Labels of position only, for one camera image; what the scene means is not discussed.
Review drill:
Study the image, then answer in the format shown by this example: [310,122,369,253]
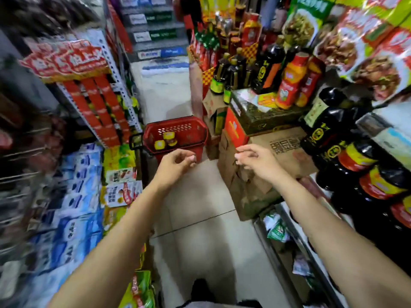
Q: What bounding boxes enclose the person's left hand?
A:
[151,149,197,193]

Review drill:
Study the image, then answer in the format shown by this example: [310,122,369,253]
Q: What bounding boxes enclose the person's right hand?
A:
[234,144,291,187]

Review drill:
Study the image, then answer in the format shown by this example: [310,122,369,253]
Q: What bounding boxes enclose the red plastic shopping basket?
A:
[129,115,209,164]

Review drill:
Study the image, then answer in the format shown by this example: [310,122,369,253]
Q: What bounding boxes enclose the person's left forearm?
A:
[46,181,174,308]

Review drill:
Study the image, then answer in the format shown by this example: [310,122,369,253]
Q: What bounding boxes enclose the person's black trousers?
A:
[175,278,264,308]

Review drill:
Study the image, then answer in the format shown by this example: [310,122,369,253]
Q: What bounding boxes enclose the worn brown cardboard box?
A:
[217,130,285,222]

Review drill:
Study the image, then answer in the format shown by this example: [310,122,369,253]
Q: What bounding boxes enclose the dark gold patterned box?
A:
[230,88,310,137]

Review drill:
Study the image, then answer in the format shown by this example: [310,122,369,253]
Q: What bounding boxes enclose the red cardboard box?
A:
[224,107,254,148]

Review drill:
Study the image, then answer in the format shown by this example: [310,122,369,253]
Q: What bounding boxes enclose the stack of yellow green packets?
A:
[101,144,156,308]

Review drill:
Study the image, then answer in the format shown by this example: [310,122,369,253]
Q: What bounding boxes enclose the yellow red promo card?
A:
[256,92,278,110]

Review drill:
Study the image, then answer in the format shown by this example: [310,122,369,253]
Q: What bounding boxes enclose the row of seasoning sachets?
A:
[262,211,314,279]

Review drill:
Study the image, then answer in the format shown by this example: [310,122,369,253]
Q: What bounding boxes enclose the large black jug gold emblem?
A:
[300,105,363,157]
[313,124,379,170]

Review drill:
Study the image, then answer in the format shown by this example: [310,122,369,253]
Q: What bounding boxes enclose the pink white paper leaflets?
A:
[236,88,274,113]

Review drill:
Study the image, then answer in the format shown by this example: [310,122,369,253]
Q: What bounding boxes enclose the dark bottle pale label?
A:
[300,87,347,135]

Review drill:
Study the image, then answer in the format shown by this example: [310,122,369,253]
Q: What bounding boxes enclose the orange squeeze bottle red cap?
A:
[275,51,310,110]

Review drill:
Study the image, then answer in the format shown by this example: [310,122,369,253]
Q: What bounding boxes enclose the dark bottle with tan cap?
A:
[223,58,240,105]
[242,57,257,89]
[210,53,231,95]
[234,47,248,80]

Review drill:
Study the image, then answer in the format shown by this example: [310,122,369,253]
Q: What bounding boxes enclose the red checkered display box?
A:
[188,41,261,121]

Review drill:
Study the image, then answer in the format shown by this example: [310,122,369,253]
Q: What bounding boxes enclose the black label gold emblem bottle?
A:
[252,35,286,95]

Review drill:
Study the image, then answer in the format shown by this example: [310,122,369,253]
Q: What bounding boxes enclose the red hanging snack strips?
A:
[19,40,132,148]

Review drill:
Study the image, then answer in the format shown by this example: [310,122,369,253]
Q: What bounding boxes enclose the stack of blue white packets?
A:
[25,142,105,308]

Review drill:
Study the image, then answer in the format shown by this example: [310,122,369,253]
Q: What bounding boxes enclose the white perforated metal rack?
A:
[19,27,143,148]

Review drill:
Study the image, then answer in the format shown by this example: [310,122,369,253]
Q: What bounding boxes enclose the blue white floor sticker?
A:
[140,59,190,77]

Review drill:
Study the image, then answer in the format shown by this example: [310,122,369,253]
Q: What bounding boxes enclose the group of red green-capped pouches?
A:
[191,24,222,73]

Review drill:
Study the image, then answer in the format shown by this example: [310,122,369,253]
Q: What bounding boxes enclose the group of orange lid jars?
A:
[213,3,248,56]

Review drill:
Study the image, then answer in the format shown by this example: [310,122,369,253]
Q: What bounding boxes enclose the red orange seasoning bottle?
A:
[241,12,262,48]

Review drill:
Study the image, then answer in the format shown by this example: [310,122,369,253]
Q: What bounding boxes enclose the hanging yellow sauce packets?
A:
[282,0,411,106]

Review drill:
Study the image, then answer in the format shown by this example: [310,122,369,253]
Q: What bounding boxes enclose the row of red sausage packs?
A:
[0,118,65,177]

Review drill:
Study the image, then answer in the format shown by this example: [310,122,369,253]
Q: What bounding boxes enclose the yellow product display stand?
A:
[199,0,238,21]

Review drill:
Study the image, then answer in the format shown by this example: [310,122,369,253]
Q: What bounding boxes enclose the dark hanging snack packets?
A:
[0,0,100,39]

